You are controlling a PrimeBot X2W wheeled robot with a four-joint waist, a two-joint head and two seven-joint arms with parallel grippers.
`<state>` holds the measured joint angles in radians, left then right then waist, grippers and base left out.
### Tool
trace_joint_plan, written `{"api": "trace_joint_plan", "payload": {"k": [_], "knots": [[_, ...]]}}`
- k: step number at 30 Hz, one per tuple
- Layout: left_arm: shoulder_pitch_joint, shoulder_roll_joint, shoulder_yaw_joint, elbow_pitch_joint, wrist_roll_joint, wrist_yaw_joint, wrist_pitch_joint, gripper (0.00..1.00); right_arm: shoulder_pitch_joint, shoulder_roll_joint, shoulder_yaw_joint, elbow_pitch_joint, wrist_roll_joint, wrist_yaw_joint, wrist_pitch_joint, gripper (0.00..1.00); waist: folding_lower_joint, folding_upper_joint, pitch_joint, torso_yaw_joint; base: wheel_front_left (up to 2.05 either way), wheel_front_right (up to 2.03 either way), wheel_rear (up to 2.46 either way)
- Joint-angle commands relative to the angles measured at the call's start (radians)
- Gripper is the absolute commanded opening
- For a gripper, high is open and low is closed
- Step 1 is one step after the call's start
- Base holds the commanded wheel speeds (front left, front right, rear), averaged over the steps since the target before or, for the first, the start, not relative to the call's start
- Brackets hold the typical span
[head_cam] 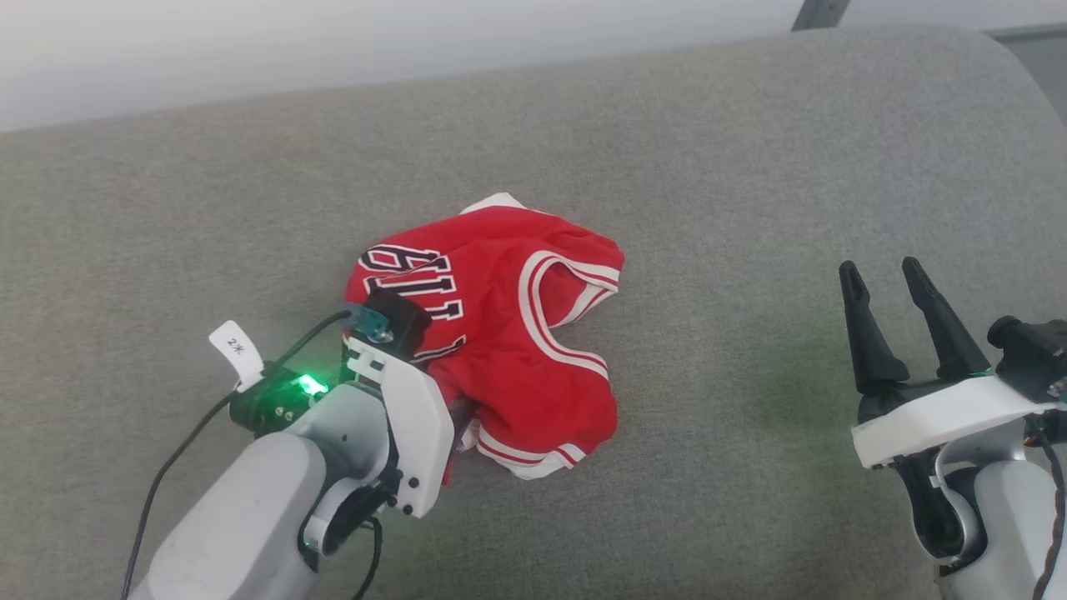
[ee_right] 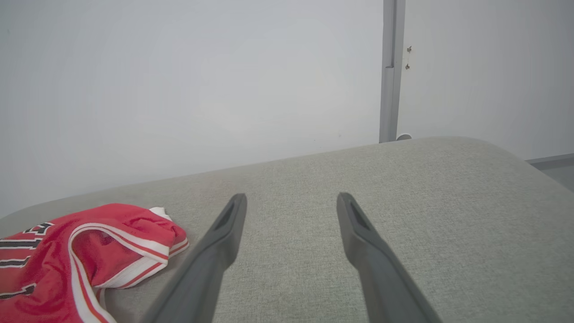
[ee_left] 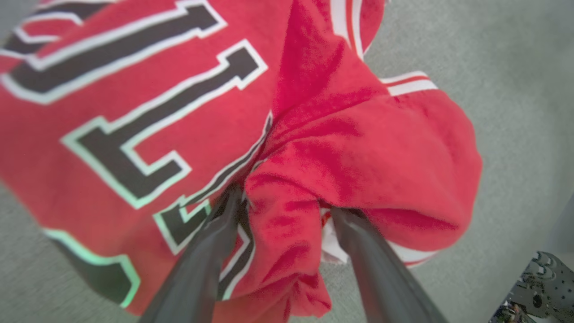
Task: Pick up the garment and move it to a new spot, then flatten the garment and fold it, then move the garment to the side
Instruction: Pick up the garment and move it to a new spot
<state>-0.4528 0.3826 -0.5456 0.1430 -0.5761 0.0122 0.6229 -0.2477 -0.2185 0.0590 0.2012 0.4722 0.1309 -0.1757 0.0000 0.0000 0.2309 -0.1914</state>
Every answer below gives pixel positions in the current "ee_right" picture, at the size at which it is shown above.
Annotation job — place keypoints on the red and white basketball jersey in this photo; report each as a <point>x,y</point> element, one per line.
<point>49,269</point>

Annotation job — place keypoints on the grey metal post bracket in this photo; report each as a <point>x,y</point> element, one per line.
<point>404,137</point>

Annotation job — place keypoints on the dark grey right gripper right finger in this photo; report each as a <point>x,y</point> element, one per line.
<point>381,273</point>

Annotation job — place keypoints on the dark grey wall baseboard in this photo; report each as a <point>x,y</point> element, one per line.
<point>554,160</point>

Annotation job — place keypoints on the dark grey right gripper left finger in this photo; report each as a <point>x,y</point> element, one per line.
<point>210,264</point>

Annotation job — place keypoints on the grey vertical wall post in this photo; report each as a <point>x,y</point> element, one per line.
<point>390,89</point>

